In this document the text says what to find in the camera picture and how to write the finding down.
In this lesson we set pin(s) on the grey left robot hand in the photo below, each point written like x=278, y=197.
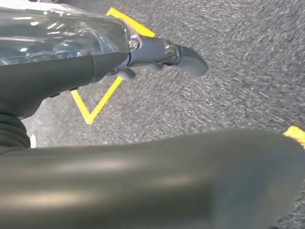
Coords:
x=59, y=75

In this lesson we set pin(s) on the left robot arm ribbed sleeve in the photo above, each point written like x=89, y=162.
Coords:
x=11, y=132

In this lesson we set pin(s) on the yellow floor tape square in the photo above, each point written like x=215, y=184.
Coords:
x=105, y=99

